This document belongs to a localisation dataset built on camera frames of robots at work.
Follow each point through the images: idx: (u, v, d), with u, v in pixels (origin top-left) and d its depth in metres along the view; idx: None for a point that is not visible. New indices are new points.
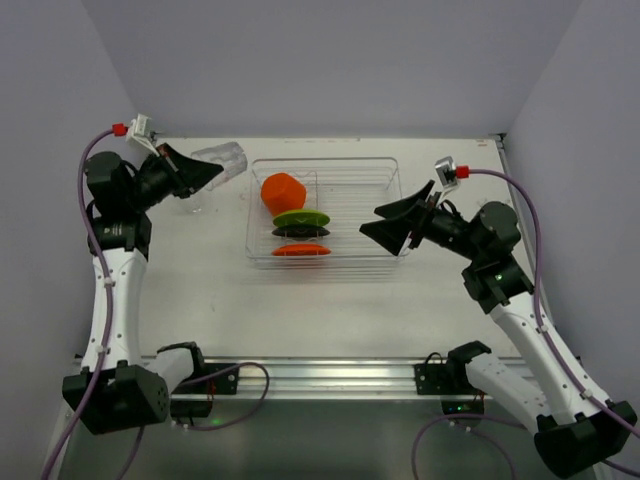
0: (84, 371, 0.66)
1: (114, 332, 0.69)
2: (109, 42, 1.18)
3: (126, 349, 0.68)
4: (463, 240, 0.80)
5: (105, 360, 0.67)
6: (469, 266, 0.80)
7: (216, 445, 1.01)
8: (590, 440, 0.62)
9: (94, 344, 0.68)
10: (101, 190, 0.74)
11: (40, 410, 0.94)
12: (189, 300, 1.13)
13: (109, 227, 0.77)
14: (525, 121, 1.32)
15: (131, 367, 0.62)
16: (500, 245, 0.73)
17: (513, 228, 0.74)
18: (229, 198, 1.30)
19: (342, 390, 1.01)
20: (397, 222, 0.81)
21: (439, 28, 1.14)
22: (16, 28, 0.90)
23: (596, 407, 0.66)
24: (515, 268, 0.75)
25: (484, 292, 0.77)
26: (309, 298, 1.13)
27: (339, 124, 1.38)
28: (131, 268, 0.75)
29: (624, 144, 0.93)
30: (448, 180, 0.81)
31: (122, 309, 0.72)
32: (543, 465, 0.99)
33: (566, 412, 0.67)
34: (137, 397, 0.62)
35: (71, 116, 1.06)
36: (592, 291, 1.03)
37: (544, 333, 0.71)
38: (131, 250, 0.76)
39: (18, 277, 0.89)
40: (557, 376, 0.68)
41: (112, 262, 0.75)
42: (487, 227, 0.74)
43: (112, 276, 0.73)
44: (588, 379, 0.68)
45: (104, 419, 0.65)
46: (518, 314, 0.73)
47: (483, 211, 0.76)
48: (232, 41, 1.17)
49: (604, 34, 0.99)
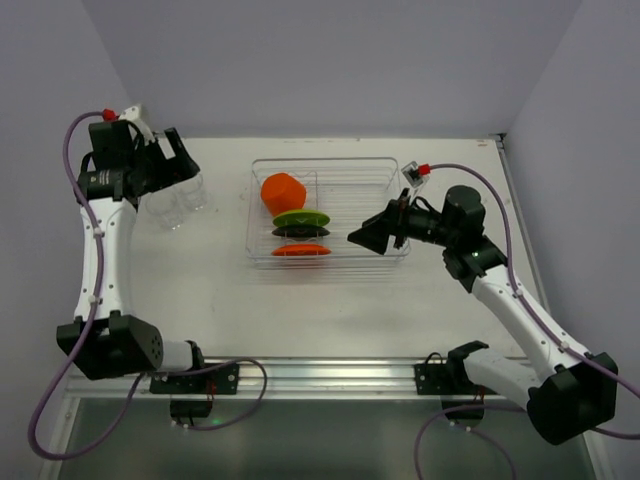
0: (78, 320, 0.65)
1: (105, 282, 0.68)
2: (110, 43, 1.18)
3: (119, 298, 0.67)
4: (437, 232, 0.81)
5: (98, 310, 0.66)
6: (447, 250, 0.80)
7: (216, 446, 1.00)
8: (576, 391, 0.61)
9: (86, 294, 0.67)
10: (102, 136, 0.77)
11: (38, 411, 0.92)
12: (183, 315, 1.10)
13: (96, 177, 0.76)
14: (524, 123, 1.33)
15: (122, 316, 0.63)
16: (468, 221, 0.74)
17: (479, 203, 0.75)
18: (228, 197, 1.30)
19: (342, 389, 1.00)
20: (379, 224, 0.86)
21: (439, 30, 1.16)
22: (18, 25, 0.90)
23: (575, 359, 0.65)
24: (494, 249, 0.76)
25: (463, 270, 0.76)
26: (308, 298, 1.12)
27: (339, 124, 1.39)
28: (120, 220, 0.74)
29: (624, 144, 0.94)
30: (414, 179, 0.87)
31: (112, 260, 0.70)
32: (545, 468, 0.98)
33: (547, 367, 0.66)
34: (128, 345, 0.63)
35: (72, 113, 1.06)
36: (589, 292, 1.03)
37: (520, 296, 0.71)
38: (121, 198, 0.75)
39: (18, 274, 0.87)
40: (535, 334, 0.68)
41: (100, 214, 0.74)
42: (453, 205, 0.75)
43: (101, 226, 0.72)
44: (566, 335, 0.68)
45: (98, 363, 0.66)
46: (494, 283, 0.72)
47: (449, 193, 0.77)
48: (234, 43, 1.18)
49: (604, 36, 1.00)
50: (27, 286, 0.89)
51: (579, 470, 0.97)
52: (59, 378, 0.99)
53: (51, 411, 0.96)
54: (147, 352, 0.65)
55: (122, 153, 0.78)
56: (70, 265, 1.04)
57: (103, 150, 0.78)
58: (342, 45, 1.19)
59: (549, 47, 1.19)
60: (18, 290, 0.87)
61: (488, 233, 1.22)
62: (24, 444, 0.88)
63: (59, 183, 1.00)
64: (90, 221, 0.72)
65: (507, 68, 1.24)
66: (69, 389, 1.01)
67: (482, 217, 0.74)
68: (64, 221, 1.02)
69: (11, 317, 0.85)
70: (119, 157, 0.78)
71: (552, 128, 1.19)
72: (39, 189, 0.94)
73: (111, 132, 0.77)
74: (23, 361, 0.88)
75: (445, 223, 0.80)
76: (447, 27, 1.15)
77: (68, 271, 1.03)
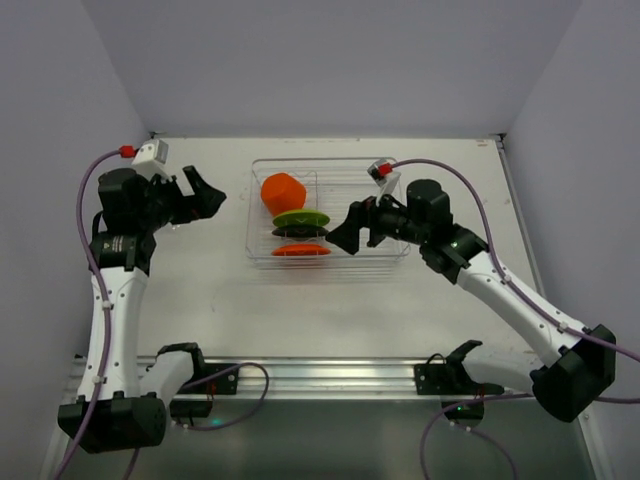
0: (80, 400, 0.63)
1: (110, 361, 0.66)
2: (109, 41, 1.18)
3: (124, 378, 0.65)
4: (406, 229, 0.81)
5: (102, 390, 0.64)
6: (422, 247, 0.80)
7: (216, 446, 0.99)
8: (582, 369, 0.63)
9: (90, 372, 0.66)
10: (111, 198, 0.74)
11: (36, 411, 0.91)
12: (183, 315, 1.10)
13: (110, 243, 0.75)
14: (524, 123, 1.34)
15: (125, 398, 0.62)
16: (435, 210, 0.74)
17: (440, 192, 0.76)
18: (228, 197, 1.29)
19: (342, 390, 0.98)
20: (345, 225, 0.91)
21: (440, 29, 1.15)
22: (17, 23, 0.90)
23: (575, 338, 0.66)
24: (470, 234, 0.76)
25: (445, 262, 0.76)
26: (308, 298, 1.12)
27: (339, 123, 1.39)
28: (129, 290, 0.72)
29: (625, 143, 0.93)
30: (379, 179, 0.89)
31: (120, 336, 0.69)
32: (544, 468, 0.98)
33: (551, 351, 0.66)
34: (132, 427, 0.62)
35: (71, 111, 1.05)
36: (590, 292, 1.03)
37: (509, 283, 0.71)
38: (132, 267, 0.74)
39: (16, 273, 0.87)
40: (532, 319, 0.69)
41: (110, 283, 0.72)
42: (415, 199, 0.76)
43: (110, 299, 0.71)
44: (561, 314, 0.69)
45: (99, 443, 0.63)
46: (480, 272, 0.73)
47: (409, 190, 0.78)
48: (234, 42, 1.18)
49: (605, 35, 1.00)
50: (25, 285, 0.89)
51: (578, 470, 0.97)
52: (59, 378, 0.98)
53: (51, 410, 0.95)
54: (148, 427, 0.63)
55: (133, 212, 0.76)
56: (69, 264, 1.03)
57: (113, 212, 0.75)
58: (342, 44, 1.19)
59: (549, 47, 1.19)
60: (16, 288, 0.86)
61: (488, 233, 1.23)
62: (23, 444, 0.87)
63: (59, 182, 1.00)
64: (100, 293, 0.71)
65: (507, 68, 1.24)
66: (69, 389, 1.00)
67: (448, 204, 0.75)
68: (64, 220, 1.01)
69: (10, 316, 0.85)
70: (129, 222, 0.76)
71: (552, 127, 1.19)
72: (40, 187, 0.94)
73: (121, 196, 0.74)
74: (23, 359, 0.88)
75: (412, 218, 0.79)
76: (447, 27, 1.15)
77: (67, 270, 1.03)
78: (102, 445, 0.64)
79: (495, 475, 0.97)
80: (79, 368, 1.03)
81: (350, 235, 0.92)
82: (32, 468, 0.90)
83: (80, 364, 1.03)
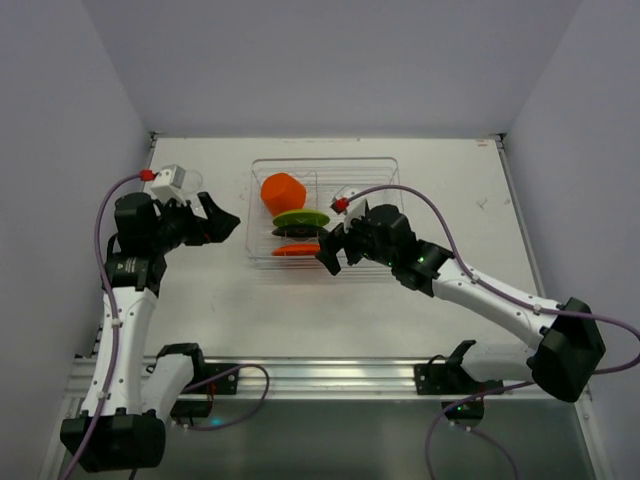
0: (83, 414, 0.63)
1: (115, 377, 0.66)
2: (109, 42, 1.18)
3: (127, 395, 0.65)
4: (374, 251, 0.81)
5: (104, 405, 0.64)
6: (393, 268, 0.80)
7: (216, 446, 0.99)
8: (567, 346, 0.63)
9: (94, 388, 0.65)
10: (126, 223, 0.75)
11: (36, 411, 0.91)
12: (183, 316, 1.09)
13: (123, 263, 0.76)
14: (524, 123, 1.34)
15: (126, 416, 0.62)
16: (397, 231, 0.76)
17: (396, 214, 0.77)
18: (228, 197, 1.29)
19: (342, 389, 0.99)
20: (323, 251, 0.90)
21: (440, 30, 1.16)
22: (17, 23, 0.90)
23: (552, 316, 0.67)
24: (434, 247, 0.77)
25: (418, 278, 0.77)
26: (307, 299, 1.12)
27: (339, 123, 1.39)
28: (139, 309, 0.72)
29: (625, 144, 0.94)
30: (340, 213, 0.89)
31: (126, 353, 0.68)
32: (545, 468, 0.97)
33: (534, 334, 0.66)
34: (132, 444, 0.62)
35: (71, 112, 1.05)
36: (590, 293, 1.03)
37: (478, 280, 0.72)
38: (143, 286, 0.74)
39: (17, 273, 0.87)
40: (508, 307, 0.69)
41: (121, 301, 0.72)
42: (376, 225, 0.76)
43: (119, 316, 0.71)
44: (534, 297, 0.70)
45: (98, 460, 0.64)
46: (450, 278, 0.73)
47: (369, 218, 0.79)
48: (234, 42, 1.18)
49: (606, 36, 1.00)
50: (26, 286, 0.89)
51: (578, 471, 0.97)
52: (58, 378, 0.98)
53: (51, 410, 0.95)
54: (148, 444, 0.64)
55: (144, 237, 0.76)
56: (70, 264, 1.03)
57: (126, 236, 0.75)
58: (342, 45, 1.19)
59: (549, 48, 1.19)
60: (17, 288, 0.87)
61: (488, 233, 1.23)
62: (22, 445, 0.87)
63: (59, 182, 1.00)
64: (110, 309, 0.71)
65: (508, 69, 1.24)
66: (69, 389, 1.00)
67: (408, 224, 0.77)
68: (64, 220, 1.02)
69: (10, 315, 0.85)
70: (142, 246, 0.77)
71: (552, 128, 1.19)
72: (40, 187, 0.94)
73: (135, 220, 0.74)
74: (24, 359, 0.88)
75: (376, 243, 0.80)
76: (447, 27, 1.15)
77: (68, 270, 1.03)
78: (102, 462, 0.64)
79: (495, 475, 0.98)
80: (79, 368, 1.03)
81: (327, 264, 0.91)
82: (32, 469, 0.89)
83: (80, 364, 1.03)
